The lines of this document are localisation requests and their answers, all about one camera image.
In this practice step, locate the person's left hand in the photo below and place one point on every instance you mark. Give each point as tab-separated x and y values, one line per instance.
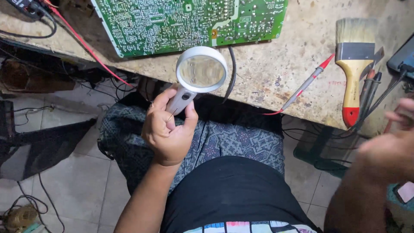
163	139

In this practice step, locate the person's right hand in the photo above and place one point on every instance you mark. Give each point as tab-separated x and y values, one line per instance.
388	155

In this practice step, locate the person's right fingers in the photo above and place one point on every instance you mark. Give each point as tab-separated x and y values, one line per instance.
402	113

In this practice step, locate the white grey magnifying glass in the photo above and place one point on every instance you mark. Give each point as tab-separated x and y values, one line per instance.
201	69

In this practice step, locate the black pen-shaped probe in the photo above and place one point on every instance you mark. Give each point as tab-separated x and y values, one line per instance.
367	90
375	90

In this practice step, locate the dark phone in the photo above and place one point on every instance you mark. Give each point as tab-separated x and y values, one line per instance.
404	56

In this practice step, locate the metal tweezers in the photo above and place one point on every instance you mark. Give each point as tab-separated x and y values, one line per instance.
375	60

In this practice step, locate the small device with pink screen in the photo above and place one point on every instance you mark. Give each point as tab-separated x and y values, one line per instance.
406	191

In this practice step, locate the grey test probe red tip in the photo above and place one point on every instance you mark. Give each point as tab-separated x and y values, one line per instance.
305	84

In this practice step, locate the patterned blue grey sarong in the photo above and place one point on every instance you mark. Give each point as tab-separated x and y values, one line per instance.
226	139

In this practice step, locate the black shirt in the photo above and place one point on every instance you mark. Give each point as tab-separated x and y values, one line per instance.
233	191

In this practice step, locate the colourful printed shirt hem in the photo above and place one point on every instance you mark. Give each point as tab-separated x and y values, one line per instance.
245	227

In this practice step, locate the green printed circuit board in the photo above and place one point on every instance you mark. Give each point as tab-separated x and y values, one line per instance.
181	22

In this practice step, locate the black mesh cloth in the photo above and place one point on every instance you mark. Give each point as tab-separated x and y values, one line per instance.
42	145

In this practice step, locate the brown box under table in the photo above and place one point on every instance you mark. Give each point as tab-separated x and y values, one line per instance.
35	77

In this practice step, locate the black multimeter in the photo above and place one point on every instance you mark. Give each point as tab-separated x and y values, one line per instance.
26	6

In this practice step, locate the small brass-coloured motor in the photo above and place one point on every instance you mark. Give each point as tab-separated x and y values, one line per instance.
21	217

